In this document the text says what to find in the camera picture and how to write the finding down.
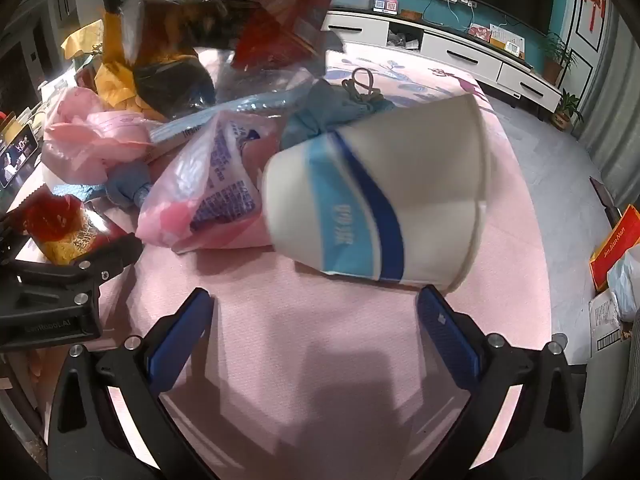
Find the plain pink plastic bag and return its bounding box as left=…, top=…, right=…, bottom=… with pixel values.
left=41, top=87, right=166, bottom=186

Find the pink printed mat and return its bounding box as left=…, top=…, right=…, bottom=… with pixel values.
left=30, top=42, right=553, bottom=480

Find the pink plastic bag blue print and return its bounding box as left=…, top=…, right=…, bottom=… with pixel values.
left=136, top=110, right=286, bottom=253

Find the light blue cloth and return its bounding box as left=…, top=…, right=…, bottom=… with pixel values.
left=105, top=165, right=152, bottom=209
left=282, top=67, right=396, bottom=148

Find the red yellow snack packet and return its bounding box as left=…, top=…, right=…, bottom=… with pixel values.
left=22, top=192, right=133, bottom=266

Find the clear plastic bag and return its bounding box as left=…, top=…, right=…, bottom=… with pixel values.
left=150, top=67, right=321, bottom=151

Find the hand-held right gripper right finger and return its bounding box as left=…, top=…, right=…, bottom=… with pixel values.
left=410, top=284, right=588, bottom=480

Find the red cardboard box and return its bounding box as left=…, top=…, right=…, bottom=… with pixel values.
left=589, top=205, right=640, bottom=293

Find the white blue paper cup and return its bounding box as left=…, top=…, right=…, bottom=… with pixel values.
left=262, top=92, right=491, bottom=295

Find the white labelled carton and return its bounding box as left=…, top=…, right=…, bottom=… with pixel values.
left=589, top=290, right=636, bottom=357

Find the white tv cabinet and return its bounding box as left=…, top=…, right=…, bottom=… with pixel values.
left=320, top=7, right=563, bottom=121

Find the potted plant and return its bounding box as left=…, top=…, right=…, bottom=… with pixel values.
left=542, top=32, right=578, bottom=86
left=550, top=90, right=584, bottom=132

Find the dark plastic packet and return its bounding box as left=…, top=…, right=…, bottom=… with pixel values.
left=132, top=0, right=231, bottom=116

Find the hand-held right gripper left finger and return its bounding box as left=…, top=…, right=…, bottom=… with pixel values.
left=45, top=287, right=216, bottom=480

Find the phone with lit screen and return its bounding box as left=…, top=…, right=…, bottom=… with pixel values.
left=0, top=125, right=41, bottom=188

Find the red wall decoration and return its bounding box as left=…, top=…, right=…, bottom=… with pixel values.
left=582, top=0, right=608, bottom=33

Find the white plastic bag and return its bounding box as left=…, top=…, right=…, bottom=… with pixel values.
left=606, top=245, right=640, bottom=322

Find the grey curtain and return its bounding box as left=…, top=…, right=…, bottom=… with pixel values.
left=570, top=10, right=640, bottom=211

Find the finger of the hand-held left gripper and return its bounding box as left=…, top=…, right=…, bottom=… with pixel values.
left=7, top=236, right=144, bottom=294

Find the white desk calendar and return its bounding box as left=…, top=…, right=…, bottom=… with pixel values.
left=490, top=24, right=526, bottom=59

